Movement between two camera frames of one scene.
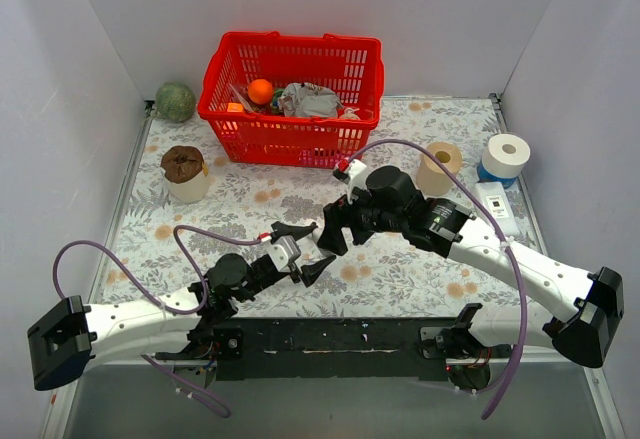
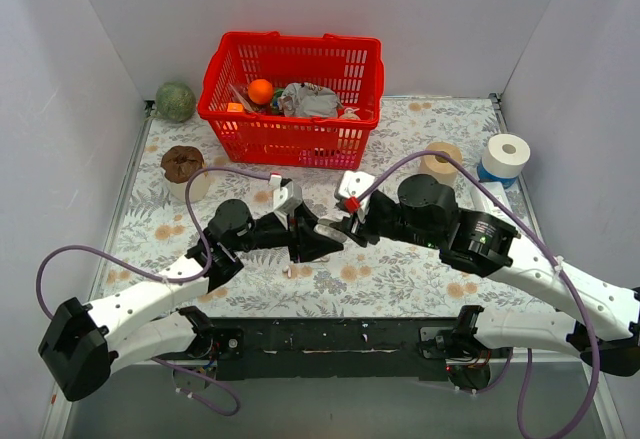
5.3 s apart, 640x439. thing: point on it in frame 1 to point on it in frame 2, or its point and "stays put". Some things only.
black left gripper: [295, 263] to [295, 234]
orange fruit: [260, 91] stays put
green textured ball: [175, 101] stays put
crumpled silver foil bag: [306, 99] stays put
